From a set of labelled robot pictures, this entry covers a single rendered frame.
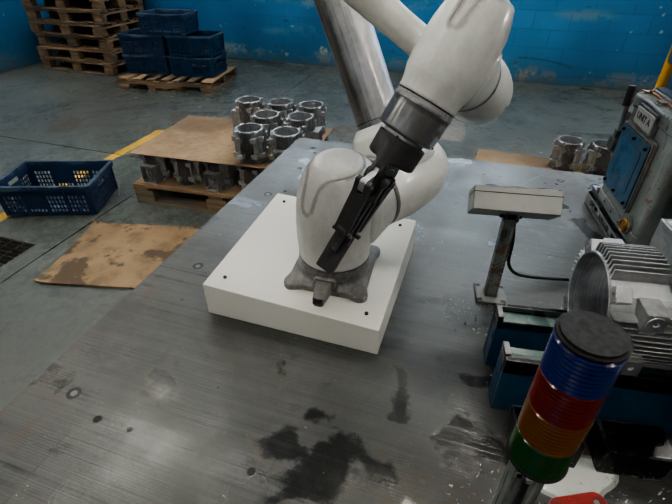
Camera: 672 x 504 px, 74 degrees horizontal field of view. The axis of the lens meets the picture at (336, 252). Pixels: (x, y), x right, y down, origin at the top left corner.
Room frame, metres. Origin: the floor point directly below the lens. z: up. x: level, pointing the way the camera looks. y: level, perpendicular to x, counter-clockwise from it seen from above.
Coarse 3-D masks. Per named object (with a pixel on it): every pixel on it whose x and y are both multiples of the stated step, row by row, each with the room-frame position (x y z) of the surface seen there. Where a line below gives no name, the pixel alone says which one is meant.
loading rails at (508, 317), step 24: (504, 312) 0.61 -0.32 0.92; (528, 312) 0.61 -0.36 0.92; (552, 312) 0.60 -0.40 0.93; (504, 336) 0.59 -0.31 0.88; (528, 336) 0.58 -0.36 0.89; (504, 360) 0.50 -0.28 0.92; (528, 360) 0.49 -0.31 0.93; (504, 384) 0.49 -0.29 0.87; (528, 384) 0.48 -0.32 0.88; (624, 384) 0.46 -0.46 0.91; (648, 384) 0.45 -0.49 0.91; (504, 408) 0.49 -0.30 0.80; (624, 408) 0.46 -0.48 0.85; (648, 408) 0.45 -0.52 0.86
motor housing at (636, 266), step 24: (576, 264) 0.62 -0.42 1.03; (600, 264) 0.61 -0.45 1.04; (624, 264) 0.52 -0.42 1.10; (648, 264) 0.51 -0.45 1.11; (576, 288) 0.61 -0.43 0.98; (600, 288) 0.60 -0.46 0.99; (648, 288) 0.49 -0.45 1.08; (600, 312) 0.57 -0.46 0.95; (624, 312) 0.47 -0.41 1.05; (648, 336) 0.44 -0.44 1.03; (648, 360) 0.44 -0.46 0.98
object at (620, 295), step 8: (592, 240) 0.60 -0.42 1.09; (600, 240) 0.60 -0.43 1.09; (592, 248) 0.59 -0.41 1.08; (616, 288) 0.48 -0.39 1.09; (624, 288) 0.48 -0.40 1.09; (632, 288) 0.48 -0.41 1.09; (616, 296) 0.47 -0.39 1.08; (624, 296) 0.47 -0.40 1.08; (632, 296) 0.47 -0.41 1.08; (616, 304) 0.48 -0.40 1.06; (624, 304) 0.47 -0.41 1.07
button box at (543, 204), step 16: (480, 192) 0.80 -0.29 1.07; (496, 192) 0.79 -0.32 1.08; (512, 192) 0.79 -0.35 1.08; (528, 192) 0.78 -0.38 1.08; (544, 192) 0.78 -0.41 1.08; (560, 192) 0.78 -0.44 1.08; (480, 208) 0.78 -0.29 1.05; (496, 208) 0.77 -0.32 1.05; (512, 208) 0.77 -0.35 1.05; (528, 208) 0.76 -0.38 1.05; (544, 208) 0.76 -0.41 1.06; (560, 208) 0.76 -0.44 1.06
